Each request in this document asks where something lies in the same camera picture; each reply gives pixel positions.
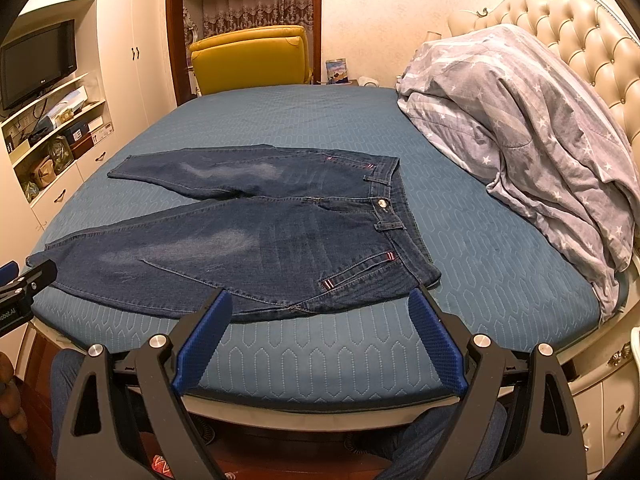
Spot dark blue denim jeans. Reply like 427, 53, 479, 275
27, 145, 440, 323

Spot white bedside cabinet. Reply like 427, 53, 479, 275
570, 326, 639, 479

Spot person's leg in jeans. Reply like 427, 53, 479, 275
376, 403, 506, 479

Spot teal quilted bed mattress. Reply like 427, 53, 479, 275
30, 86, 600, 411

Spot white wardrobe shelf unit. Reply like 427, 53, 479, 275
0, 0, 177, 231

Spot black flat-screen television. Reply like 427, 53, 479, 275
1, 20, 77, 110

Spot yellow leather armchair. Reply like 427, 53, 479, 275
190, 25, 312, 96

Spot small picture box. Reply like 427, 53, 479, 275
326, 58, 349, 84

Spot grey star-print duvet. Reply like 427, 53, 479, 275
396, 25, 639, 318

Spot cream tufted headboard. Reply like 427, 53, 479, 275
448, 0, 640, 156

